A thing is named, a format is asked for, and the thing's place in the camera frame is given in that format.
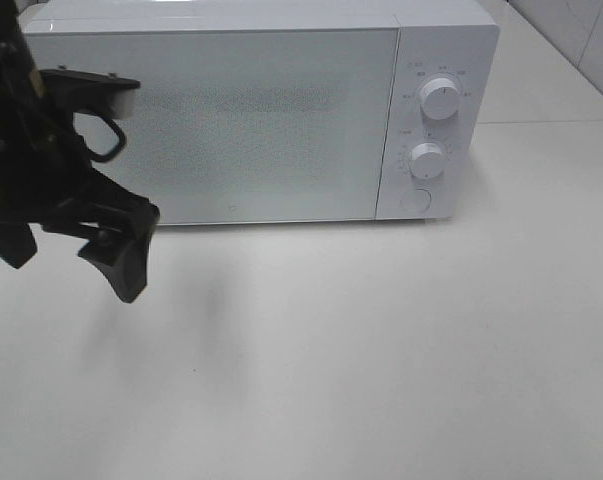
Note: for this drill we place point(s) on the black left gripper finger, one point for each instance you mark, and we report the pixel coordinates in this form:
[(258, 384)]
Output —
[(117, 226), (17, 243)]

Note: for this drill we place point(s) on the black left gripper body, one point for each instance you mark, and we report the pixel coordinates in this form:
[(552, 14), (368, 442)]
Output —
[(43, 159)]

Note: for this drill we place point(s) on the round white door release button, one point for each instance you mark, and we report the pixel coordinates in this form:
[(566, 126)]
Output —
[(415, 203)]

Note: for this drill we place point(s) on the white microwave knob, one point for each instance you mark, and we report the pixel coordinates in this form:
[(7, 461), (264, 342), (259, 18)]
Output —
[(427, 161), (439, 97)]

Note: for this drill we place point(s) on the white microwave door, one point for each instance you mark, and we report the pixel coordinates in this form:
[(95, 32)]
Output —
[(246, 127)]

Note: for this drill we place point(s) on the white microwave oven body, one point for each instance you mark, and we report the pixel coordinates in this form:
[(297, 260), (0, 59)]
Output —
[(457, 38)]

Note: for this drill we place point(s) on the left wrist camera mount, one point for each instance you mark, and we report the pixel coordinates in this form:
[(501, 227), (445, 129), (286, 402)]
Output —
[(83, 92)]

